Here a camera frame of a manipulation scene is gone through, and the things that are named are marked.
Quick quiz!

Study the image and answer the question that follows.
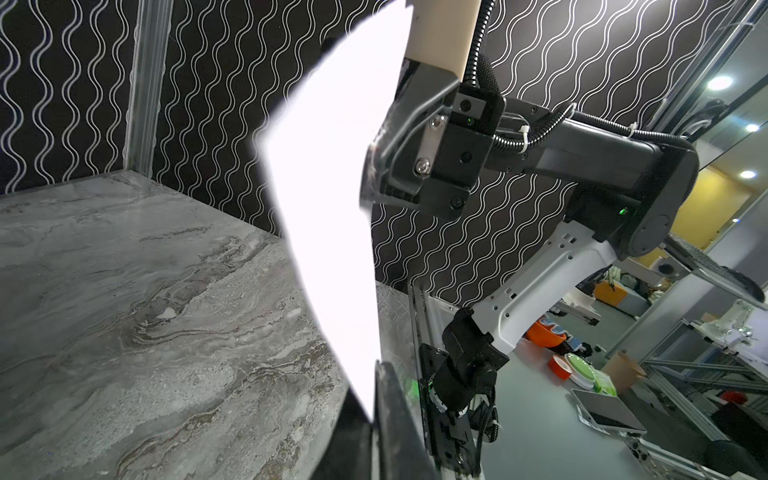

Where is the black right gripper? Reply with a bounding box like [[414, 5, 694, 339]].
[[360, 59, 506, 219]]

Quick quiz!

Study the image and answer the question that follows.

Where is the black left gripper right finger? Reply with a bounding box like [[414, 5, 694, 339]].
[[375, 362, 439, 480]]

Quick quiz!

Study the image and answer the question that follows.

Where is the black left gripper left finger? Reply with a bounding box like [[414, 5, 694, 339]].
[[310, 389, 372, 480]]

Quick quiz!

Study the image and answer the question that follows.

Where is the white paper letter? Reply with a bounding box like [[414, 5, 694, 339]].
[[256, 1, 413, 419]]

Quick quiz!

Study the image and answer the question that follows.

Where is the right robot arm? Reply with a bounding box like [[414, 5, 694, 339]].
[[361, 1, 698, 477]]

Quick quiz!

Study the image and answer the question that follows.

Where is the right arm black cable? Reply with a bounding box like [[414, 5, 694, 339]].
[[461, 0, 691, 157]]

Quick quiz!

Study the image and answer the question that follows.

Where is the aluminium frame corner post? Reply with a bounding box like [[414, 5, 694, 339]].
[[123, 0, 174, 178]]

